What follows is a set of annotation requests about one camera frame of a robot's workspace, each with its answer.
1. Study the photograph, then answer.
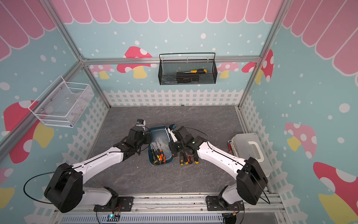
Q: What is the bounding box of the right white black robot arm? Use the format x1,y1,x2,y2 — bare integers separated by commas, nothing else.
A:
167,124,268,210

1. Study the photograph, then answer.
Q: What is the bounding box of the yellow black screwdriver in basket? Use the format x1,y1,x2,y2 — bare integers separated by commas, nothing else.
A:
177,69,208,74

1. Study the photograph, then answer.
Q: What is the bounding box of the black wire mesh basket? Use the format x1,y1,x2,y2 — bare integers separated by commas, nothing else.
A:
158,52,218,85

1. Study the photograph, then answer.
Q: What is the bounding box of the white wire mesh basket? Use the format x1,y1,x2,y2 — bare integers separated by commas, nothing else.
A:
28,76,95,127

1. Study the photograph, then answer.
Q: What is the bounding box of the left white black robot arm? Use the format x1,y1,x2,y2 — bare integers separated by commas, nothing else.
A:
44,125,153,213

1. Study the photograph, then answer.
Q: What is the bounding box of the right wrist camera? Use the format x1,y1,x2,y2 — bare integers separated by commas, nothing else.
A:
168,124,178,142

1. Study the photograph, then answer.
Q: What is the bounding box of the green lit circuit board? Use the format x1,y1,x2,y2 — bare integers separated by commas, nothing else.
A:
106,214,120,222

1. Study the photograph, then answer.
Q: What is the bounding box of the teal plastic storage box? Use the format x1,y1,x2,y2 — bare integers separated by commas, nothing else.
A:
148,126,174,166

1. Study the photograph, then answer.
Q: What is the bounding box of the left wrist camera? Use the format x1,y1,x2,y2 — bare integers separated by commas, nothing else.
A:
137,119,146,126

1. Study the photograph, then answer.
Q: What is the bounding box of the white plastic toolbox with handle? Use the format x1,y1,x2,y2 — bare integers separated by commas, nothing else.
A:
229,133,273,177

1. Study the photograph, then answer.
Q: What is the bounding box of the red tool beside toolbox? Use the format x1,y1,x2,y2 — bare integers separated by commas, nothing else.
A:
227,141,233,155

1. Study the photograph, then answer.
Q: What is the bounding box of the black red screwdriver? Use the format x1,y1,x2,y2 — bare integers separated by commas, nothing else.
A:
187,155,194,164

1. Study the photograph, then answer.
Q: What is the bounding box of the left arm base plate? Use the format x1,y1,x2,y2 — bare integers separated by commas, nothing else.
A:
93,197,134,212

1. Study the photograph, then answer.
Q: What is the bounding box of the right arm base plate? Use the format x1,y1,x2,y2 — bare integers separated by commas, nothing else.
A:
206,196,245,212

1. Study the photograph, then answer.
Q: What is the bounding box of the grey slotted cable duct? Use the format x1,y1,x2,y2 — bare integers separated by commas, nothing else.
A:
59,213,224,224

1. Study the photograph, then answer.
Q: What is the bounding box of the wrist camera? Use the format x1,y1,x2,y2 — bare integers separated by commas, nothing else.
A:
137,119,146,126
168,124,178,142

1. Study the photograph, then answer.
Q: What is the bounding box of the black tool in basket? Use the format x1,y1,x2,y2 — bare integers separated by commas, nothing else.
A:
176,73,200,84

